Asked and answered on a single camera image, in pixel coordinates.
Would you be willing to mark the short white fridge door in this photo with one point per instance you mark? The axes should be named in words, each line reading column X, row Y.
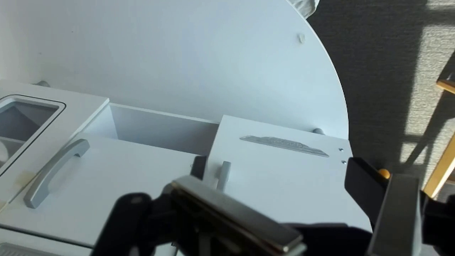
column 285, row 179

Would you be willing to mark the white toy kitchen unit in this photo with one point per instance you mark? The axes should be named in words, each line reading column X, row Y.
column 157, row 125

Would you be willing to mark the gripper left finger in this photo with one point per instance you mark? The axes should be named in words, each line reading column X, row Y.
column 228, row 208

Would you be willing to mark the white oven door with window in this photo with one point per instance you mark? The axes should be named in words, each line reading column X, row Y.
column 80, row 108

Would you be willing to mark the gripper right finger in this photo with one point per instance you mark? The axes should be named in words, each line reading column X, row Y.
column 398, row 213

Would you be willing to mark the wooden folding chair black fabric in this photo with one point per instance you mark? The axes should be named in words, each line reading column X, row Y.
column 445, row 171

